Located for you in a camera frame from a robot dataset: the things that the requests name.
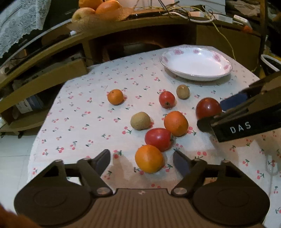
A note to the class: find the brown wooden shelf unit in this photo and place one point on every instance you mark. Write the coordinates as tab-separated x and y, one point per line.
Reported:
70	57

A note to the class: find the white power strip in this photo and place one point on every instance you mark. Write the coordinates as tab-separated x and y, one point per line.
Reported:
220	17

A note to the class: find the white round bin rim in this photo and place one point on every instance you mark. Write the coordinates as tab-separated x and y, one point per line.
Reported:
271	62

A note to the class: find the brown kiwi centre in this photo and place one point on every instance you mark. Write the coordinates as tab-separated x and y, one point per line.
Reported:
140	121

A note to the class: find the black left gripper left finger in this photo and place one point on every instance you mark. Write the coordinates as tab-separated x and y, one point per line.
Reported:
91	171

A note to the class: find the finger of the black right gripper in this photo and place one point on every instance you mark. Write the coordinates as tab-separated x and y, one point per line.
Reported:
206	124

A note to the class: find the white floral plate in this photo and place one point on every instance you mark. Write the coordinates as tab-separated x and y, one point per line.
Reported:
195	63

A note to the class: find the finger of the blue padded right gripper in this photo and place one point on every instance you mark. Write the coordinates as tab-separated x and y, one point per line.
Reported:
233	101

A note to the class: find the small mandarin orange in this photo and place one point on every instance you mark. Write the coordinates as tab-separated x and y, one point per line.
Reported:
115	97

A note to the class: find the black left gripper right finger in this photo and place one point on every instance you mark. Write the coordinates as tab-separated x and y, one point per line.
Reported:
191	172

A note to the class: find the cherry print tablecloth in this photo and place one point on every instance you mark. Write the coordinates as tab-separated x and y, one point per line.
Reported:
82	122

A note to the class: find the large orange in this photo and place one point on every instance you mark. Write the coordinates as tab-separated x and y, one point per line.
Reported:
149	159

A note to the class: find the white lace cloth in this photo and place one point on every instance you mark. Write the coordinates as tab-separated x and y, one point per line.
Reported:
21	18

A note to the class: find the glass fruit dish on shelf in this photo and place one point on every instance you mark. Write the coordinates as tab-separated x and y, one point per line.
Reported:
105	20

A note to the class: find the small red fruit on shelf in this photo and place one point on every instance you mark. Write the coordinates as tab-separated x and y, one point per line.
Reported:
247	29

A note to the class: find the small red tomato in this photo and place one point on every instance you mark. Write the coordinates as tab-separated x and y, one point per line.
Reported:
167	100

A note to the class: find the pale apple in shelf dish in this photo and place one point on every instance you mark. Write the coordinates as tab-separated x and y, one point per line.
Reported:
81	13

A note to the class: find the black tablet on shelf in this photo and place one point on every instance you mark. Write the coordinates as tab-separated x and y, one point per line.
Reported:
144	14

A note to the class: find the brown kiwi near plate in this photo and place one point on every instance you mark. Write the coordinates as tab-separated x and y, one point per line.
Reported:
183	92

